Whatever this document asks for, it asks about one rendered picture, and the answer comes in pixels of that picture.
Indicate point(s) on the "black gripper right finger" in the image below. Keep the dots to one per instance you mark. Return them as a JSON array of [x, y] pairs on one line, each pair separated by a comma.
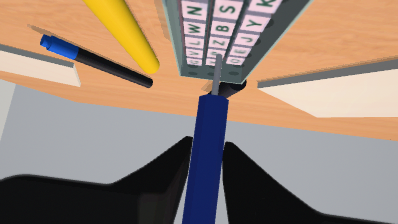
[[252, 196]]

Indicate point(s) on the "white sheet of paper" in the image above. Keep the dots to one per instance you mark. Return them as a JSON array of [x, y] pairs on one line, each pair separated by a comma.
[[35, 65]]

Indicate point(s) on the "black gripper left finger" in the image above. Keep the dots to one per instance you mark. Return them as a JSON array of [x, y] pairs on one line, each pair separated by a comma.
[[149, 195]]

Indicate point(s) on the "grey keyboard with white letter keys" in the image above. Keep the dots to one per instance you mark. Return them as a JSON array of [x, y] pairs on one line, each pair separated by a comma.
[[243, 31]]

